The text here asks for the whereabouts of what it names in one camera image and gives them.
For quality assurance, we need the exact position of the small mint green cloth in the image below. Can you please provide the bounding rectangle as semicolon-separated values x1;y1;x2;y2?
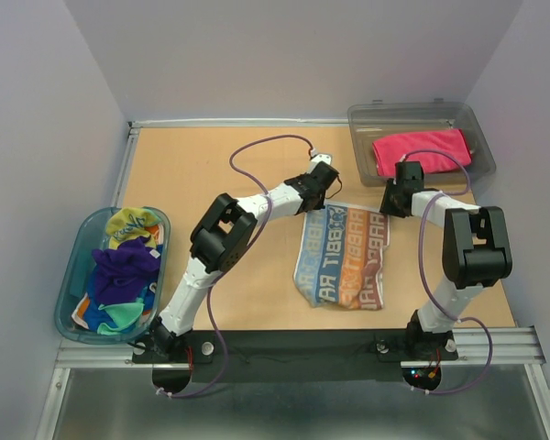
97;300;144;336

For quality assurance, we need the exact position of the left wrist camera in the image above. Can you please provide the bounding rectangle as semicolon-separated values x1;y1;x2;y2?
310;151;333;165

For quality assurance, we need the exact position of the teal plastic laundry bin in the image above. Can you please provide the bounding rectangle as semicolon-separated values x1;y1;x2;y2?
54;206;171;345

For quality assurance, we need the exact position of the yellow patterned towel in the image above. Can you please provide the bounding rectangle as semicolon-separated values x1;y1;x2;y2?
105;207;161;249

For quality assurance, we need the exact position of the clear grey plastic bin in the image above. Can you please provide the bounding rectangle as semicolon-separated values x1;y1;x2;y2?
347;101;496;187

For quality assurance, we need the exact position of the aluminium front rail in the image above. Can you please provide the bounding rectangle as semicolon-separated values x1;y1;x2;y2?
56;327;545;369

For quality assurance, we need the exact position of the purple towel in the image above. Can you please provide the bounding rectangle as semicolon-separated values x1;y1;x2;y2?
92;237;161;306

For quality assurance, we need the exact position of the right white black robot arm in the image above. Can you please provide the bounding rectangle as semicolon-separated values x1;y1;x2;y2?
377;159;512;361

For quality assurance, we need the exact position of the patterned light blue towel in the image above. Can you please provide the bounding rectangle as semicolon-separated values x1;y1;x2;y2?
293;202;391;311

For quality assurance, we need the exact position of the pink towel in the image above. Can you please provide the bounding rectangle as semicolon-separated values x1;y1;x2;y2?
372;129;471;177

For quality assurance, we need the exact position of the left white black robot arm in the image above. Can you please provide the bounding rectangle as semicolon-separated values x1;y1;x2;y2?
149;154;339;361

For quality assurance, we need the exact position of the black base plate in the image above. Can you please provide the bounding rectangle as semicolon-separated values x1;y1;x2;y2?
132;329;457;397

